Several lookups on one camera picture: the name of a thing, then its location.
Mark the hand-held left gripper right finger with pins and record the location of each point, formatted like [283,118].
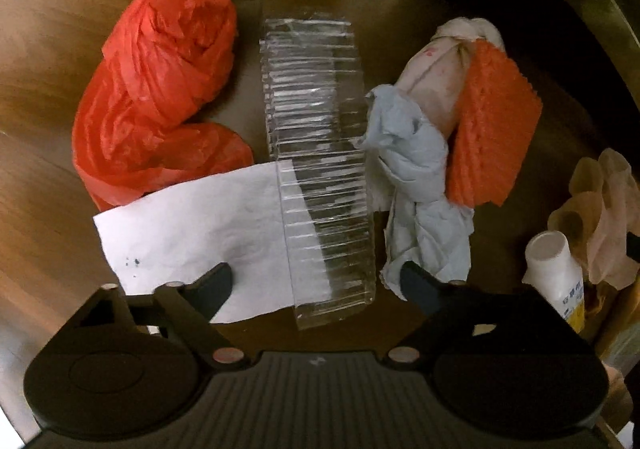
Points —
[414,283]

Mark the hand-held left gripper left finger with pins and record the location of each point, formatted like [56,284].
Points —
[216,281]

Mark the red plastic bag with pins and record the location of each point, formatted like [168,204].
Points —
[150,94]

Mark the white paper sheet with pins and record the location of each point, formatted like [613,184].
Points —
[200,229]

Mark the crumpled light blue paper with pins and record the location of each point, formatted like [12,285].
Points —
[417,164]

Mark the white plastic bottle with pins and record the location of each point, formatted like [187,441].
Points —
[555,269]

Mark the clear ribbed plastic tray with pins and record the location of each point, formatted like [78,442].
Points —
[320,169]

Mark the orange foam net sleeve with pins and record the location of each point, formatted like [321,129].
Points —
[495,129]

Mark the beige rubber glove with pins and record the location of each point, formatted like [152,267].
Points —
[607,224]

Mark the stained beige cloth bundle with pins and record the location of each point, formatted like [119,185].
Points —
[435,74]

